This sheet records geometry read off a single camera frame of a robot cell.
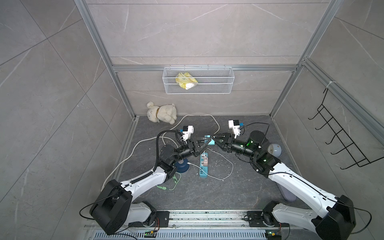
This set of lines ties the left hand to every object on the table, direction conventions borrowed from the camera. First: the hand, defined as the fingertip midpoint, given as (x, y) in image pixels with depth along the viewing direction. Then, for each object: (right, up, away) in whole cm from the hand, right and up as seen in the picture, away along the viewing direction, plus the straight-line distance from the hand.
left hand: (211, 141), depth 62 cm
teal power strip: (-3, -21, +24) cm, 32 cm away
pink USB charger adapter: (-1, -14, +24) cm, 28 cm away
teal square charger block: (0, -1, +1) cm, 2 cm away
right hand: (+1, +1, +2) cm, 2 cm away
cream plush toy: (-29, +16, +46) cm, 57 cm away
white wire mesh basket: (+4, +39, +39) cm, 55 cm away
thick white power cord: (-17, +2, +3) cm, 17 cm away
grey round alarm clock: (+43, -8, +28) cm, 52 cm away
